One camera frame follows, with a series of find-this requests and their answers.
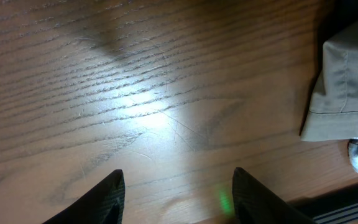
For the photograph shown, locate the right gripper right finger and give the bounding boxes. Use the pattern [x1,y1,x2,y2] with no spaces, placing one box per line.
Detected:
[232,167,314,224]

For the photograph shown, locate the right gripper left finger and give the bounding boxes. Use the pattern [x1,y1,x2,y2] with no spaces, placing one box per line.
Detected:
[44,169,126,224]

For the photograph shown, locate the beige khaki shorts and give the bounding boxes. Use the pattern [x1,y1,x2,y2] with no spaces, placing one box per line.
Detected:
[301,21,358,141]

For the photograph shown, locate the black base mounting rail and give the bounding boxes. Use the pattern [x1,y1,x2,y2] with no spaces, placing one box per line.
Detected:
[293,184,358,224]

